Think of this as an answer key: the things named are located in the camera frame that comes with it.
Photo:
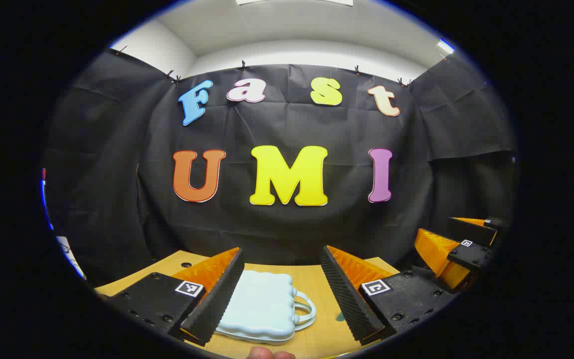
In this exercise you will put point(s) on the black backdrop cloth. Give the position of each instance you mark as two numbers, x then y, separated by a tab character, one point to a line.
287	229

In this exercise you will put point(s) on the ceiling light panel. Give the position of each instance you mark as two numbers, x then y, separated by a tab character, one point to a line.
445	46
292	2

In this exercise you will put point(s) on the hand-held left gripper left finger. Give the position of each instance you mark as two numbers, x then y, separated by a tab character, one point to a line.
219	294

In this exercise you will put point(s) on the white printed board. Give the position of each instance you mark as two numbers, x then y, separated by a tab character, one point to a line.
70	257

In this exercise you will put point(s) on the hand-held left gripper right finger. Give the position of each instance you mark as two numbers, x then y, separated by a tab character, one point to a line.
349	294

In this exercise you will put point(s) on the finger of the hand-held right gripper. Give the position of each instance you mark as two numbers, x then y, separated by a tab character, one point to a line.
471	230
471	255

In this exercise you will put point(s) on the light blue suitcase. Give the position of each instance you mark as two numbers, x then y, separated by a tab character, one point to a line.
262	304

